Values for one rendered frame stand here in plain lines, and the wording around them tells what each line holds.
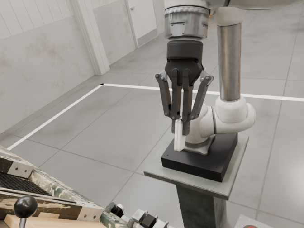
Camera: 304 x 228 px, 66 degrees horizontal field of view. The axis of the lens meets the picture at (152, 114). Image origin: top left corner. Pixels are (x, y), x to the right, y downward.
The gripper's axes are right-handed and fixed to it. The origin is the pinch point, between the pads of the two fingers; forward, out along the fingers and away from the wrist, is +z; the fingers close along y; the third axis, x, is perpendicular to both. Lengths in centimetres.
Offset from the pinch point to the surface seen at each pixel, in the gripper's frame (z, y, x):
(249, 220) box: 38, 14, 35
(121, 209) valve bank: 56, -46, 39
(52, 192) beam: 49, -78, 23
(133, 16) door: -153, -355, 500
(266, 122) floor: 43, 5, 252
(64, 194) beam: 47, -68, 23
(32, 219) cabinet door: 32, -43, -10
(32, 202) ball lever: 8.8, -16.2, -25.7
